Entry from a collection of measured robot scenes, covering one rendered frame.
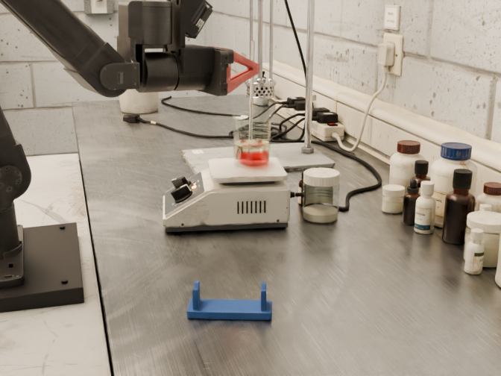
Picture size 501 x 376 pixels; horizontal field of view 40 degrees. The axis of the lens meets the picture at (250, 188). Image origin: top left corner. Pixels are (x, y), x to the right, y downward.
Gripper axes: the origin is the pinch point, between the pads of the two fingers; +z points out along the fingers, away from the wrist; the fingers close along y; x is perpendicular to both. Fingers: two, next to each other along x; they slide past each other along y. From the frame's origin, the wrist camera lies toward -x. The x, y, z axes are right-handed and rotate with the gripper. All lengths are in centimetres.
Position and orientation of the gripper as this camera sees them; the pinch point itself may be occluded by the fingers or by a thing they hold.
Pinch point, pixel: (253, 69)
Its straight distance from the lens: 109.6
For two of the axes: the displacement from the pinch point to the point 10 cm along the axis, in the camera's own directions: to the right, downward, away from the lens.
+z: 8.3, -1.2, 5.5
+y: -5.6, -2.4, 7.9
